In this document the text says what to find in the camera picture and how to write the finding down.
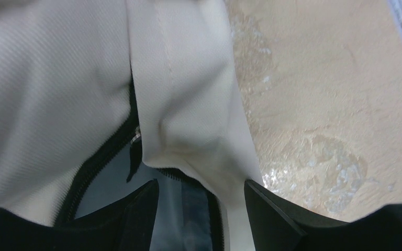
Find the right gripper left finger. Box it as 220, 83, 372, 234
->
0, 180, 159, 250

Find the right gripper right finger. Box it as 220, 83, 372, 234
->
244, 180, 402, 250

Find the cream canvas backpack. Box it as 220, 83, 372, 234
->
0, 1, 262, 250

